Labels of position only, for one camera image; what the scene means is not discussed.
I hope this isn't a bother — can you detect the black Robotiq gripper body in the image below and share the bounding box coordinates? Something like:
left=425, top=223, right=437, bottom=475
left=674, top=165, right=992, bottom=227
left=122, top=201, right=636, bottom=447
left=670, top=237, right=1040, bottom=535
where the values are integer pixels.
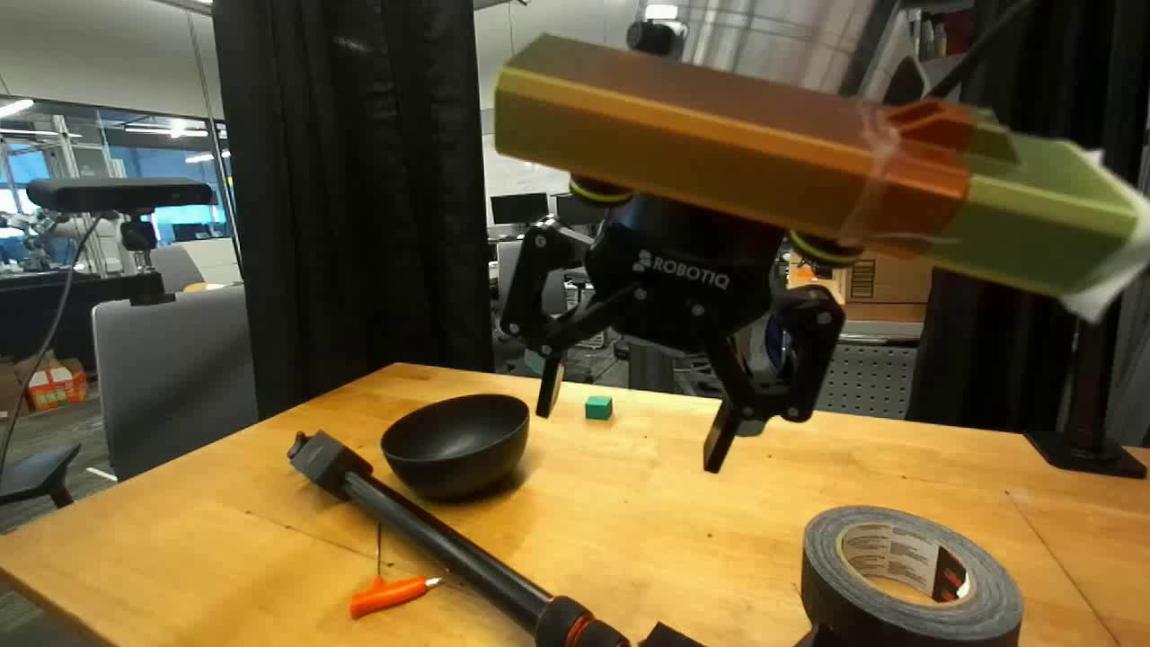
left=584, top=197, right=783, bottom=352

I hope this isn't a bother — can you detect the black bowl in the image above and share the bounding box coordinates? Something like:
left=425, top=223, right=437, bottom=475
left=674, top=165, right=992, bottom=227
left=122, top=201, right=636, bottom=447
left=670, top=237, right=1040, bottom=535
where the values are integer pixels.
left=379, top=394, right=528, bottom=499

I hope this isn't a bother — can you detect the cardboard box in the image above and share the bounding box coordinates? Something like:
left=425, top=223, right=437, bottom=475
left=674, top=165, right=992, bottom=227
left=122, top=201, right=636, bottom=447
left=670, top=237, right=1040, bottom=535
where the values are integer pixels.
left=843, top=255, right=931, bottom=321

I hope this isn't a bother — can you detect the small green cube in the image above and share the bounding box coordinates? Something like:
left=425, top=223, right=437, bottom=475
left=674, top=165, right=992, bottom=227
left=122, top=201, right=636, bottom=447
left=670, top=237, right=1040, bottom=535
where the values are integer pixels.
left=584, top=394, right=613, bottom=420

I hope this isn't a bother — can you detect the black curtain right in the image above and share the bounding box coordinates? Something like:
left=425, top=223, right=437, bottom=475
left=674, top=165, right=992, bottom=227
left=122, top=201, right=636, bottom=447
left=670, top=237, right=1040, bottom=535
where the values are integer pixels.
left=837, top=0, right=1150, bottom=450

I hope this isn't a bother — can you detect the black curtain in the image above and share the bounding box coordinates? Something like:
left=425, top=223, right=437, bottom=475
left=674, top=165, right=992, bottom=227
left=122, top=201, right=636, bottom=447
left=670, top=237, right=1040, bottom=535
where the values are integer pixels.
left=213, top=0, right=491, bottom=414
left=837, top=0, right=1150, bottom=450

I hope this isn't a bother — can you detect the black curtain left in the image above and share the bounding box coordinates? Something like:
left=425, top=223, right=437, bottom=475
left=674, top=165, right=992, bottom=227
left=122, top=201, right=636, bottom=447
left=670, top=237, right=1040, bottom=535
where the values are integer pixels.
left=213, top=0, right=491, bottom=414

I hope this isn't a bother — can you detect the black pole with clamp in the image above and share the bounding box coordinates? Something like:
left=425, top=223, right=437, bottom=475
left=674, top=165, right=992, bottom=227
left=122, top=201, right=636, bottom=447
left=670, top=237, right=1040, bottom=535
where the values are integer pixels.
left=286, top=431, right=701, bottom=647

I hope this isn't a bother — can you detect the grey office chair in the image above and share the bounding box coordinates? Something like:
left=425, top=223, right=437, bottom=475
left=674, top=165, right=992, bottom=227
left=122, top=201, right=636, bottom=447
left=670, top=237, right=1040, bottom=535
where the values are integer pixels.
left=89, top=244, right=258, bottom=478

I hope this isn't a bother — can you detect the black duct tape roll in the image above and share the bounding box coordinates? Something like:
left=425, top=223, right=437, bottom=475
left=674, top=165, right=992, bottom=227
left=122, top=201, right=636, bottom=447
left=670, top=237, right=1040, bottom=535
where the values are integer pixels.
left=801, top=508, right=1025, bottom=647

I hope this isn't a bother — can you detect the orange handled hex key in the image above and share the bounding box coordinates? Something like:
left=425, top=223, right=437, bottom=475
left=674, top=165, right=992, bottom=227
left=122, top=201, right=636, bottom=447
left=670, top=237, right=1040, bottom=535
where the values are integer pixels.
left=349, top=530, right=437, bottom=619

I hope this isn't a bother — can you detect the black stereo camera on stand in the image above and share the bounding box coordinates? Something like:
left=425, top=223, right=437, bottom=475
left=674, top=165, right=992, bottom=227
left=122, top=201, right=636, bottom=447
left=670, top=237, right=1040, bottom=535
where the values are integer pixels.
left=26, top=177, right=215, bottom=270

